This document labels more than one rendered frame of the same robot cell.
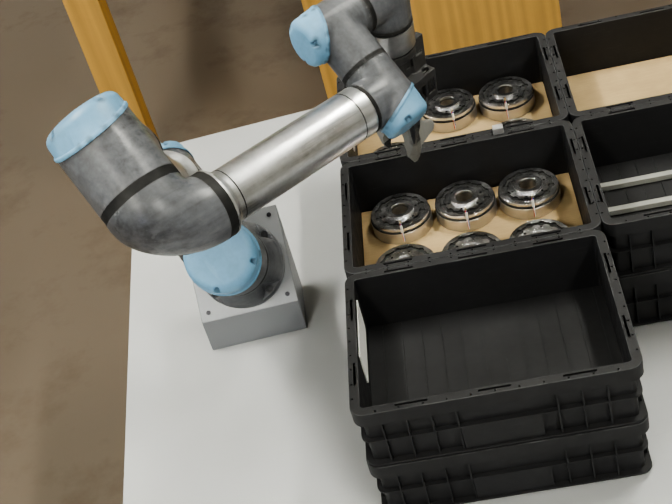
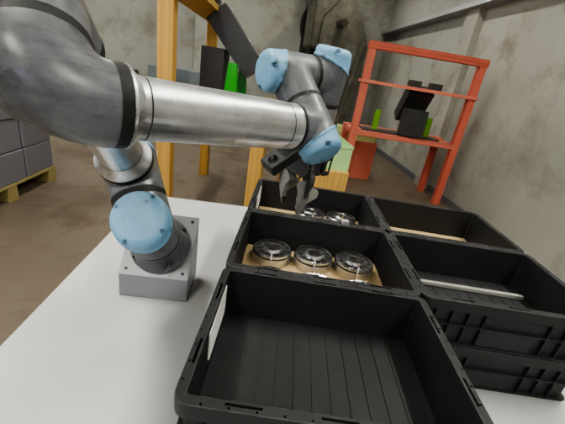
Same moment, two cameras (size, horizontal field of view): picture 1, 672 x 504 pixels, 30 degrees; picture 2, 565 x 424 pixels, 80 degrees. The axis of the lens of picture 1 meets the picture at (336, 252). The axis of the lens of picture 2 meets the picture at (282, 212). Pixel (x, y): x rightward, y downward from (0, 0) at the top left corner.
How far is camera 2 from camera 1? 126 cm
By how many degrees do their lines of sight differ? 18
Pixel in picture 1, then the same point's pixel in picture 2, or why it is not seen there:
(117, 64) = (167, 182)
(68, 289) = not seen: hidden behind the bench
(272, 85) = not seen: hidden behind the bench
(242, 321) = (145, 282)
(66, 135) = not seen: outside the picture
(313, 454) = (140, 404)
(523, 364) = (345, 389)
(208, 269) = (125, 224)
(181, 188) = (76, 43)
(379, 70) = (316, 103)
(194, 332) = (115, 280)
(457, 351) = (290, 356)
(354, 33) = (306, 73)
